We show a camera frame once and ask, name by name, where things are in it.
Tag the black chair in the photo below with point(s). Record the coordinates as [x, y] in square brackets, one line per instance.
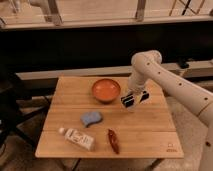
[12, 89]

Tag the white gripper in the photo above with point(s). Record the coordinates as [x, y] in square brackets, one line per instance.
[134, 98]

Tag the orange ceramic bowl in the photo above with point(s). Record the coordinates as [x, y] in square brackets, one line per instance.
[106, 90]

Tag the wooden table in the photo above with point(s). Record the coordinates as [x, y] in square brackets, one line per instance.
[147, 131]

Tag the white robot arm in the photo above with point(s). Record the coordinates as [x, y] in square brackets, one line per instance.
[147, 65]

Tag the metal window railing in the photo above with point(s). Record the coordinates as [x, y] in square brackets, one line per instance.
[31, 14]

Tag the red chili pepper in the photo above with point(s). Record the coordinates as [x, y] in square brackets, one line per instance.
[113, 141]

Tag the white tube with cap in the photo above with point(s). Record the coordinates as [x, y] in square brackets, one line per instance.
[77, 137]

